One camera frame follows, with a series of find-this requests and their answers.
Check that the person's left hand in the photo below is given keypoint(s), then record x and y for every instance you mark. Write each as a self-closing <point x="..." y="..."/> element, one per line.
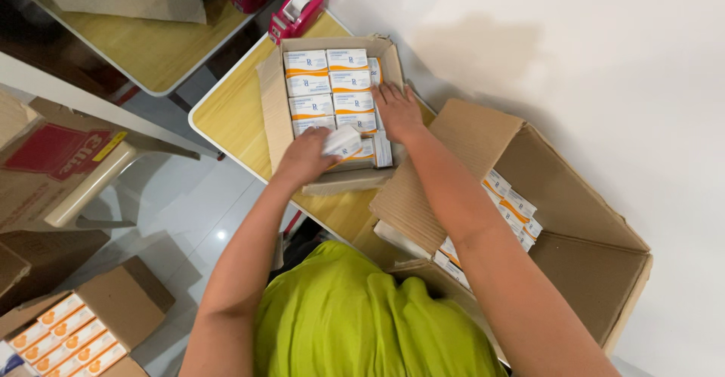
<point x="303" y="159"/>

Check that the plain brown cardboard carton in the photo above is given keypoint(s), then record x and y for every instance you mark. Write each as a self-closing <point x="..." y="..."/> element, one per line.
<point x="39" y="263"/>

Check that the beige plastic chair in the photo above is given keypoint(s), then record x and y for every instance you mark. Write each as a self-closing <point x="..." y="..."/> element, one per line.
<point x="93" y="181"/>

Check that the cardboard carton with red print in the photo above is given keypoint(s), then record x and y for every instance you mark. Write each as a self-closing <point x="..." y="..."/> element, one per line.
<point x="51" y="156"/>

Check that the large open cardboard carton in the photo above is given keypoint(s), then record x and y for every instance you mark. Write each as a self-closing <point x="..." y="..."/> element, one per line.
<point x="583" y="207"/>

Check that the lime green shirt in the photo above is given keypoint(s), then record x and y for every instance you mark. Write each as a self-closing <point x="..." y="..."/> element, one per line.
<point x="362" y="320"/>

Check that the wooden table with cardboard sheet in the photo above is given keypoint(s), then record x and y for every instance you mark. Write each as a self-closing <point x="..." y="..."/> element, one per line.
<point x="153" y="48"/>

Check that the heap of white medicine packs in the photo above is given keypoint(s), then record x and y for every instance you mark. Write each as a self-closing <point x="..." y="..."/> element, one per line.
<point x="512" y="204"/>

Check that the layer of white medicine packs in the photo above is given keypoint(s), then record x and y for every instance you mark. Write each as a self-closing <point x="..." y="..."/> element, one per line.
<point x="331" y="85"/>

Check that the person's right hand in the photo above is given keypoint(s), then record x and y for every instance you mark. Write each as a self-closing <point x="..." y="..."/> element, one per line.
<point x="403" y="117"/>

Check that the person's left fingers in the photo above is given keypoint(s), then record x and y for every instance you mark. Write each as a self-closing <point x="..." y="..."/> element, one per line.
<point x="317" y="134"/>

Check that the carton with orange dotted packs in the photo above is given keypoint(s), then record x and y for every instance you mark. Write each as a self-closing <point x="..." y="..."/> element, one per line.
<point x="122" y="300"/>

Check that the white orange medicine box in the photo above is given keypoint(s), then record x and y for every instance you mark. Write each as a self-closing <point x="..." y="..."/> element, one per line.
<point x="344" y="142"/>

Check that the small open cardboard carton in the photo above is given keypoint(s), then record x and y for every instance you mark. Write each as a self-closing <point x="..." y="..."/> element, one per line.
<point x="273" y="110"/>

